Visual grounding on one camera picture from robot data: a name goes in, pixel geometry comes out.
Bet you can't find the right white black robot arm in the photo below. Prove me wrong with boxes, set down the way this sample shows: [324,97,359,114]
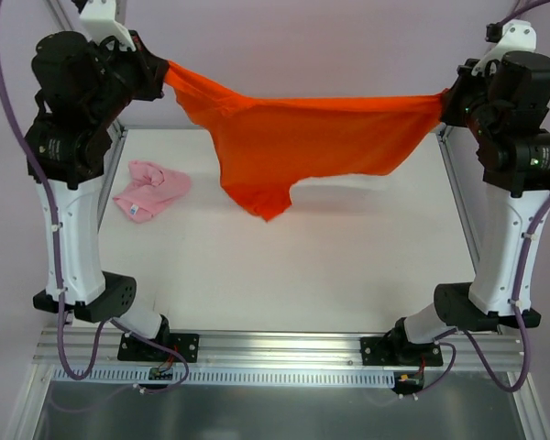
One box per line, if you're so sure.
[383,50,550,365]

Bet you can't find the orange t shirt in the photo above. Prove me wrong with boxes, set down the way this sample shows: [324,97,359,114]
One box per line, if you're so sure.
[165,62,443,221]

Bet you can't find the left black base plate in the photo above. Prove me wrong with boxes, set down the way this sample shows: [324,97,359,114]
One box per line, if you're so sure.
[116,332,200,363]

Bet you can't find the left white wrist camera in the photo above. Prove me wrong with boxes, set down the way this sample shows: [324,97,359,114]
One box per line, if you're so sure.
[73,0,136,51]

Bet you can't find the right aluminium frame post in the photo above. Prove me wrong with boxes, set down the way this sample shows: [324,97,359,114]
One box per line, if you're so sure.
[508,0,531,19]

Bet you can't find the aluminium frame post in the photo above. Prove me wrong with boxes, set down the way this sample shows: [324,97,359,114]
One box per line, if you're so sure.
[43,0,83,31]
[508,0,531,19]

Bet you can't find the pink t shirt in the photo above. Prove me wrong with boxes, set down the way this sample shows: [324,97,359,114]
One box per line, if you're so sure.
[113,160,192,224]

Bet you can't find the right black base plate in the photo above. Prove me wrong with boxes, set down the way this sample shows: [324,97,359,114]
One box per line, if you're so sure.
[359,336,444,368]

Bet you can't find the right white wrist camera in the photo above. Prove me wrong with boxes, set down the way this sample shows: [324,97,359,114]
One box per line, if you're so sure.
[471,19,537,76]

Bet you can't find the white slotted cable duct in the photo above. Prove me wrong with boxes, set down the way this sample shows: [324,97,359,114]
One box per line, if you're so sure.
[49,365,396,390]

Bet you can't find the aluminium mounting rail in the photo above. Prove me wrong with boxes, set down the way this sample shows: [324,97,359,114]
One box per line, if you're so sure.
[32,327,524,372]

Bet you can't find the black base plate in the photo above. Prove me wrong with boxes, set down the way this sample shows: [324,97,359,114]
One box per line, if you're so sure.
[116,332,200,363]
[359,336,444,368]

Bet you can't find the left aluminium frame post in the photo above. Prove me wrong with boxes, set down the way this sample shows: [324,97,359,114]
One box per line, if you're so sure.
[43,0,83,31]

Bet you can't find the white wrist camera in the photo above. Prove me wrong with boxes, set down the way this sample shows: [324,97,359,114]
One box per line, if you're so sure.
[73,0,136,51]
[471,19,537,76]

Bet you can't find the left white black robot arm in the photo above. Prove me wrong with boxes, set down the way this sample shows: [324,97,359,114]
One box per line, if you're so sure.
[25,30,171,361]

